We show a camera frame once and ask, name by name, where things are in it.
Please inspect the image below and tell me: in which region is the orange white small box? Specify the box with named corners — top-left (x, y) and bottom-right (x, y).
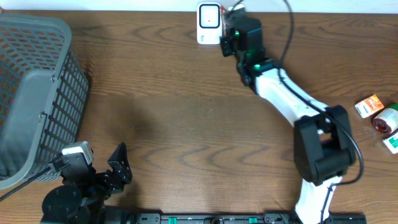
top-left (354, 95), bottom-right (384, 118)

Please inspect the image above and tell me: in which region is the green lid white jar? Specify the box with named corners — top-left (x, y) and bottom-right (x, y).
top-left (373, 104), bottom-right (397, 134)

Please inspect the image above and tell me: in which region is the white green carton box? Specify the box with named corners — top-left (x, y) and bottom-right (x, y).
top-left (382, 132), bottom-right (398, 154)

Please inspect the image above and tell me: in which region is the orange snack bar wrapper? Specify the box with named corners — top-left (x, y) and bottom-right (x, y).
top-left (220, 6), bottom-right (229, 32)

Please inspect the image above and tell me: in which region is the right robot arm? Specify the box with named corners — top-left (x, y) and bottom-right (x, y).
top-left (220, 6), bottom-right (366, 223)

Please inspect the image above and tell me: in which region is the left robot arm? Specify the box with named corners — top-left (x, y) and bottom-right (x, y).
top-left (40, 141), bottom-right (136, 223)

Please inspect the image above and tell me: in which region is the white barcode scanner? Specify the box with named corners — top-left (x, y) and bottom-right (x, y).
top-left (197, 2), bottom-right (223, 45)

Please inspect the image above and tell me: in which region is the grey plastic basket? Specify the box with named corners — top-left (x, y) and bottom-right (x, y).
top-left (1, 14), bottom-right (90, 189)

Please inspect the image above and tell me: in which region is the right black cable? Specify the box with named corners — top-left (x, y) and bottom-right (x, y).
top-left (229, 0), bottom-right (365, 224)

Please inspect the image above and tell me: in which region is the black cable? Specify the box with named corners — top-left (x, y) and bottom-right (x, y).
top-left (229, 0), bottom-right (365, 224)
top-left (0, 164), bottom-right (63, 203)

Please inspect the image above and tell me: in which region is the left black cable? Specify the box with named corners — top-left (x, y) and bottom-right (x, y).
top-left (0, 164), bottom-right (63, 203)

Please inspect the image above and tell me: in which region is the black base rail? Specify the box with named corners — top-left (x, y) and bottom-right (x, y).
top-left (102, 205), bottom-right (368, 224)

